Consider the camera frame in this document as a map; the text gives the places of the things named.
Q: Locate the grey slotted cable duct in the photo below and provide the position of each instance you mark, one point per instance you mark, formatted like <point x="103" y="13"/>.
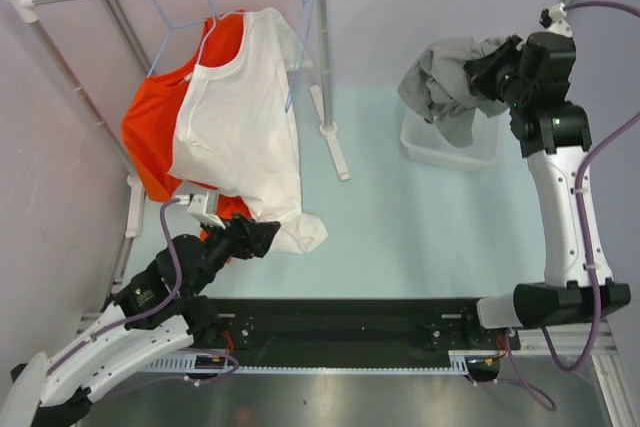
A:
<point x="181" y="363"/>

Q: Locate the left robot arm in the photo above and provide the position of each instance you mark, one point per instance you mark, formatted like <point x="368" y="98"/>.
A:
<point x="161" y="310"/>

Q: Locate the white t shirt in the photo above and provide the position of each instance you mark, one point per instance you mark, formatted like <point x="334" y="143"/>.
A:
<point x="236" y="131"/>

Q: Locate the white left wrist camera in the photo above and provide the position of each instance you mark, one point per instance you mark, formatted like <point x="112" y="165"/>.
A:
<point x="203" y="208"/>

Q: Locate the grey t shirt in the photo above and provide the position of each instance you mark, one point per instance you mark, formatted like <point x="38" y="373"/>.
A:
<point x="436" y="88"/>

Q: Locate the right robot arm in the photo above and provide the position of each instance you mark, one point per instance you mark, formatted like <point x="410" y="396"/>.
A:
<point x="531" y="77"/>

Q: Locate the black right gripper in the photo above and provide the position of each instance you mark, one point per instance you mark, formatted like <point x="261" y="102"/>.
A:
<point x="481" y="72"/>

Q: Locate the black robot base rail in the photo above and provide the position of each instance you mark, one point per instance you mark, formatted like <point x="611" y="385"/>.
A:
<point x="357" y="335"/>

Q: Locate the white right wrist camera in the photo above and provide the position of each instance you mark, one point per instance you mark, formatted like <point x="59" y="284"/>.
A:
<point x="554" y="20"/>

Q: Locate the orange t shirt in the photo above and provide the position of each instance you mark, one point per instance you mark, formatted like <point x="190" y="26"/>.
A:
<point x="148" y="126"/>

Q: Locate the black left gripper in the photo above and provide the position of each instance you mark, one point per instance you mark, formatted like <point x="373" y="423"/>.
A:
<point x="250" y="238"/>

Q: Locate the blue wire hanger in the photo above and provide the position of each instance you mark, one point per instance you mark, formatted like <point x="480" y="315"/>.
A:
<point x="300" y="32"/>

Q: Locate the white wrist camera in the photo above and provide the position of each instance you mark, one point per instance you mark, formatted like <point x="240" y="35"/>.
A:
<point x="203" y="208"/>
<point x="554" y="20"/>

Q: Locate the white plastic basket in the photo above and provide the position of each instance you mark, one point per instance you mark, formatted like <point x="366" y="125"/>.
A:
<point x="425" y="144"/>

